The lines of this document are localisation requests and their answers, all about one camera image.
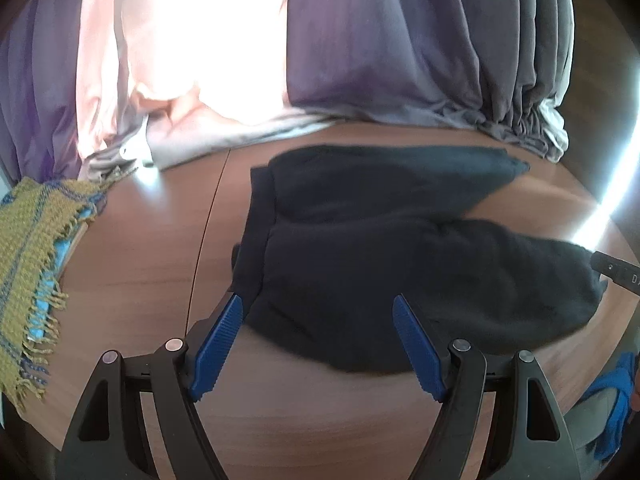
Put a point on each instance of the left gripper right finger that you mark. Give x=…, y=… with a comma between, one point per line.
x=527, y=438

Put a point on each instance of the wooden wardrobe panel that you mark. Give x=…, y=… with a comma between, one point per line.
x=601, y=105

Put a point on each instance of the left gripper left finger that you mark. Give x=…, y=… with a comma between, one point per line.
x=107, y=438

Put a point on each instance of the yellow blue woven scarf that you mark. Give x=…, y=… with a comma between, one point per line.
x=39, y=223

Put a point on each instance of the purple grey curtain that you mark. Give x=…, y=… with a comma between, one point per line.
x=498, y=66

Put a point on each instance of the dark navy pants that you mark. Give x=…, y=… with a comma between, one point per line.
x=334, y=233

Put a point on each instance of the white sheer curtain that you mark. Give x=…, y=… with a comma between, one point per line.
x=162, y=82

